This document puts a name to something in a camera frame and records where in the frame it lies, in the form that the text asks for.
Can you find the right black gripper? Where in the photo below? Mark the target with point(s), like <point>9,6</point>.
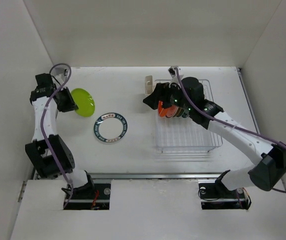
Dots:
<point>161,93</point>

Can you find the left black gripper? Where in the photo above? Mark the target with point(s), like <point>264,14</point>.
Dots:
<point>71,105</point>

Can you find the lime green plate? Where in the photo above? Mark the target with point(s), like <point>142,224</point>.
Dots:
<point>84,101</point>

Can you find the white plate teal rim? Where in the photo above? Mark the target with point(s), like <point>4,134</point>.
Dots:
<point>110,127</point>

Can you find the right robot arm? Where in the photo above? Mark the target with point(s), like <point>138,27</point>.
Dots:
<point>268,157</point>

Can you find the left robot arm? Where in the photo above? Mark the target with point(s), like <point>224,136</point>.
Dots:
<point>47,151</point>

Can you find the white plate red pattern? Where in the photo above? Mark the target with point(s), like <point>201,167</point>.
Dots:
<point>171,111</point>

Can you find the orange plate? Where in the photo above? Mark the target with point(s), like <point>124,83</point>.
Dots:
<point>162,112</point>

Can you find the olive brown plate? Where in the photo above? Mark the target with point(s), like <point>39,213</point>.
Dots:
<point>178,112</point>

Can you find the dark green plate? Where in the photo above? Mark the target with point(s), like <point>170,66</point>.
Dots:
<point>183,113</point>

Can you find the beige cutlery holder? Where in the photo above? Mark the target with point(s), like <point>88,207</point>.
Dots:
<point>148,85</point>

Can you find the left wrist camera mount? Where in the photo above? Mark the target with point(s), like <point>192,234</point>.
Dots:
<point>59,71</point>

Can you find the white wire dish rack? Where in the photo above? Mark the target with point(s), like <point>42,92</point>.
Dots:
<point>182,135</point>

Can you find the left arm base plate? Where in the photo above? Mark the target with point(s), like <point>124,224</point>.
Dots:
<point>94,196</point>

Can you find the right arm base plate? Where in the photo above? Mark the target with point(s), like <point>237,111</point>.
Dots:
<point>212,199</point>

